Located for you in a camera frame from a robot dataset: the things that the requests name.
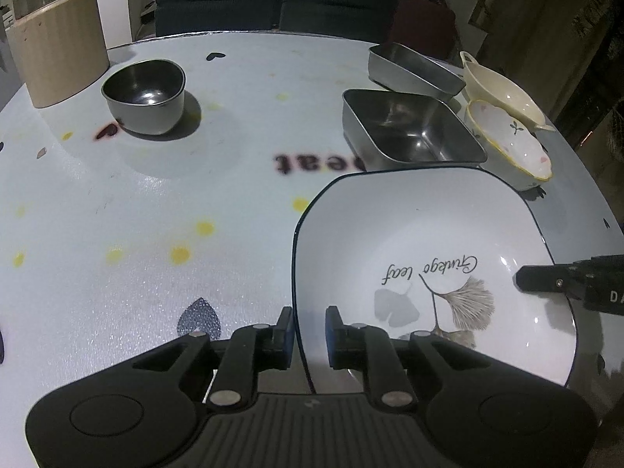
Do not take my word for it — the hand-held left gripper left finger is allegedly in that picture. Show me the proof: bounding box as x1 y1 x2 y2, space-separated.
131 306 296 411

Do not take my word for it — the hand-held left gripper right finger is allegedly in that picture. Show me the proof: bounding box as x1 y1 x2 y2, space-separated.
325 305 493 410

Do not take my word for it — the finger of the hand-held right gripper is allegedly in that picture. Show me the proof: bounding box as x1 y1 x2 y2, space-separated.
514 262 590 301

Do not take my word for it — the white square leaf-print plate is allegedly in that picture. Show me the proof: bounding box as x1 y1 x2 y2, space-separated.
291 166 578 395

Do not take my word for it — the white flower-shaped yellow-rim bowl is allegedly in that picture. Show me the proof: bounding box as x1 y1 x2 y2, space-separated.
463 99 554 191

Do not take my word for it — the cream bowl with handles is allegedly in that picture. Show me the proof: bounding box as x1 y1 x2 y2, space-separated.
459 51 557 132

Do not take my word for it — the square steel container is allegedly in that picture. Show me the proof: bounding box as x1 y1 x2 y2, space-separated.
342 89 488 172
368 42 466 104

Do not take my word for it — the round steel bowl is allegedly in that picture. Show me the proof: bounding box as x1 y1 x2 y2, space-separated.
101 59 187 136

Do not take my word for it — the maroon chair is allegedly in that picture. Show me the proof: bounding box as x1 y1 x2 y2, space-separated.
390 0 456 62

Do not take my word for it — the dark blue chair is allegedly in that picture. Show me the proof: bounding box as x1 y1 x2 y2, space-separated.
155 0 286 37
280 0 401 42

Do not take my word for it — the beige kettle with steel top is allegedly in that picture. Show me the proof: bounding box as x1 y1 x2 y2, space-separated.
7 0 110 108

